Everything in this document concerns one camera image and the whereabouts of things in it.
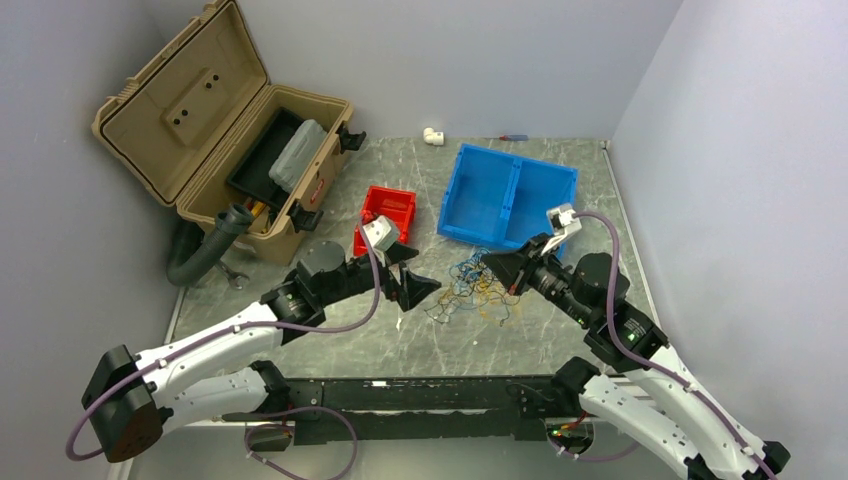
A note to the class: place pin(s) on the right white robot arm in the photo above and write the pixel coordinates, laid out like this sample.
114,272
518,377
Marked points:
682,424

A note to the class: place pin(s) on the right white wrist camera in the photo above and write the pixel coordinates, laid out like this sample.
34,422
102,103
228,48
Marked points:
564,224

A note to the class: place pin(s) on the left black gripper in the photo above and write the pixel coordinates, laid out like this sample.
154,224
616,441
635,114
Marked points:
409,291

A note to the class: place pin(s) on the aluminium frame rail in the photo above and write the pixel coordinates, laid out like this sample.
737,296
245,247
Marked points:
198,451

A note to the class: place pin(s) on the blue plastic bin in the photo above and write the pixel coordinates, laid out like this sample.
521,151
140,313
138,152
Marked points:
499,200

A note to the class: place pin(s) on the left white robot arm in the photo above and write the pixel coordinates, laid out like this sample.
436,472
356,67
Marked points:
133,399

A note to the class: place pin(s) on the white pipe elbow fitting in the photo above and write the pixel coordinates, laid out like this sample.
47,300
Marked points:
433,137

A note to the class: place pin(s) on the black toolbox tray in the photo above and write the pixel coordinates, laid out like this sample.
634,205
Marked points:
251,175

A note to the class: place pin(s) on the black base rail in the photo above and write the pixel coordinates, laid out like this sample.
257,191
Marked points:
330,409

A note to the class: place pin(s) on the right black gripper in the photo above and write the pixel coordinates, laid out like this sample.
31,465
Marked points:
515,268

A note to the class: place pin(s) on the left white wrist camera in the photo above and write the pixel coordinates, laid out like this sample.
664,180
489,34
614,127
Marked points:
381,233

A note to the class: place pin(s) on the silver wrench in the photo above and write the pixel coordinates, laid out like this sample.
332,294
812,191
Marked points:
236,280

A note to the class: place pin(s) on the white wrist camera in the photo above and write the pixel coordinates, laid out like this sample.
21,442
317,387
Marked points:
381,233
564,224

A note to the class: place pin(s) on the grey plastic case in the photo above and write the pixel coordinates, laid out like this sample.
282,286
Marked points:
288,168

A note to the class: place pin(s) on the red plastic bin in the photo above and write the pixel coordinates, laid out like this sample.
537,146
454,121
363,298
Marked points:
398,205

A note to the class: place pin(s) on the tan plastic toolbox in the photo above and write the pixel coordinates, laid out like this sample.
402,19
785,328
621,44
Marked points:
183,123

